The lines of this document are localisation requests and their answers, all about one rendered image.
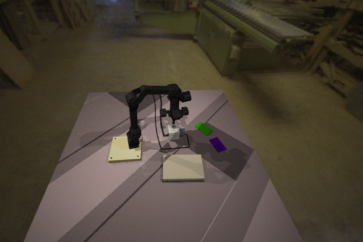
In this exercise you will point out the white flat rectangular slab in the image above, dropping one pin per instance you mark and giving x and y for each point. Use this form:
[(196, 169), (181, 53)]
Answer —
[(182, 167)]

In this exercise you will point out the purple flat rectangular block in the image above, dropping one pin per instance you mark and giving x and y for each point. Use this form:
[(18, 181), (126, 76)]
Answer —
[(217, 144)]

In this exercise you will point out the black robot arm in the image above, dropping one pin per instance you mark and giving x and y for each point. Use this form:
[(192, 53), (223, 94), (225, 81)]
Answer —
[(174, 95)]

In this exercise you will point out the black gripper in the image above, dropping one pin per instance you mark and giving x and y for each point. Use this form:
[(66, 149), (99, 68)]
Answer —
[(163, 111)]

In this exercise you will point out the black cable with grey plug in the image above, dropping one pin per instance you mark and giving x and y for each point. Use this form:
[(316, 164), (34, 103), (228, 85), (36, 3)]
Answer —
[(182, 132)]

